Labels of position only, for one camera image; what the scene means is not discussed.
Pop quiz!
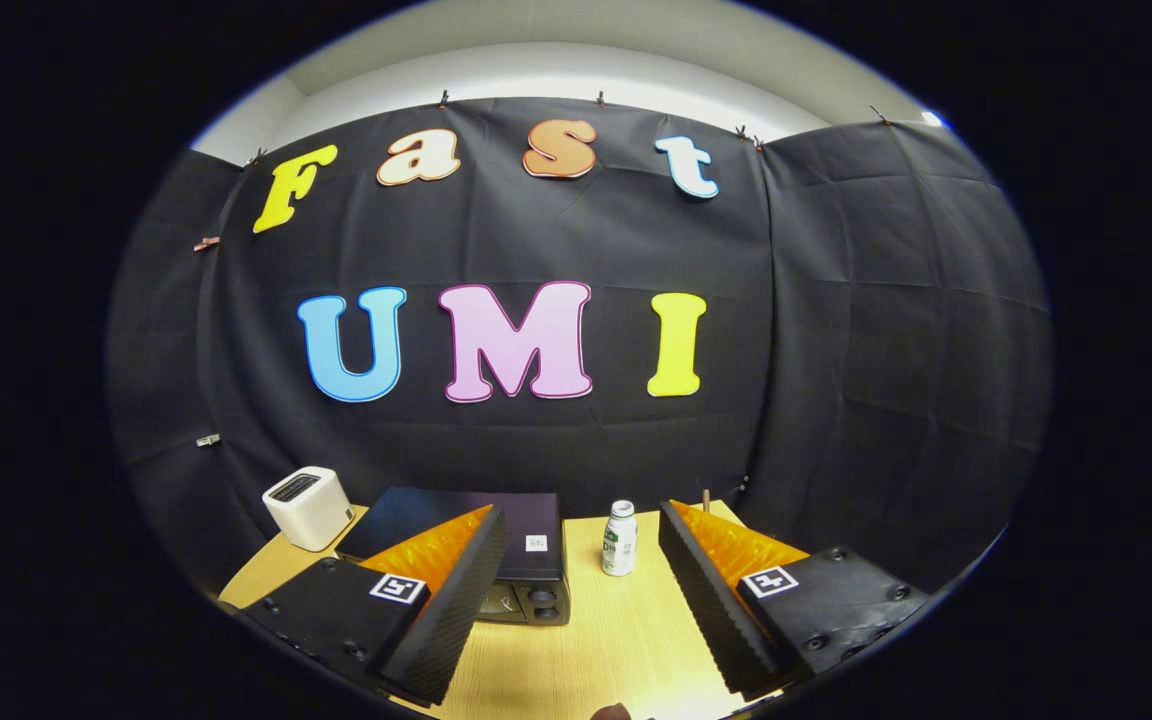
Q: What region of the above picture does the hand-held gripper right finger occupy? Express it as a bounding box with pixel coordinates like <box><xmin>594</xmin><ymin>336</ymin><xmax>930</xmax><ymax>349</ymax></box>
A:
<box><xmin>658</xmin><ymin>498</ymin><xmax>933</xmax><ymax>701</ymax></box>

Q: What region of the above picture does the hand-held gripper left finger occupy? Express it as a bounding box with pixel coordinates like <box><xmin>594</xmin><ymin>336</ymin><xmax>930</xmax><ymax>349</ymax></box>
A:
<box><xmin>234</xmin><ymin>503</ymin><xmax>509</xmax><ymax>707</ymax></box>

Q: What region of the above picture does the black toaster oven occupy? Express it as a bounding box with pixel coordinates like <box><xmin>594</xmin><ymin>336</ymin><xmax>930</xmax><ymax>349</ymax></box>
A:
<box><xmin>336</xmin><ymin>487</ymin><xmax>572</xmax><ymax>627</ymax></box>

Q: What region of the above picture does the white bread toaster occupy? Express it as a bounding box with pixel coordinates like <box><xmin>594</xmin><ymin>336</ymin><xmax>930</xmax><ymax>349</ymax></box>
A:
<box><xmin>262</xmin><ymin>466</ymin><xmax>355</xmax><ymax>552</ymax></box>

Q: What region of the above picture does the white plastic bottle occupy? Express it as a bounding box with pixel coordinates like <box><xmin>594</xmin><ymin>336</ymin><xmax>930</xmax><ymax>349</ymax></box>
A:
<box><xmin>601</xmin><ymin>500</ymin><xmax>639</xmax><ymax>578</ymax></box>

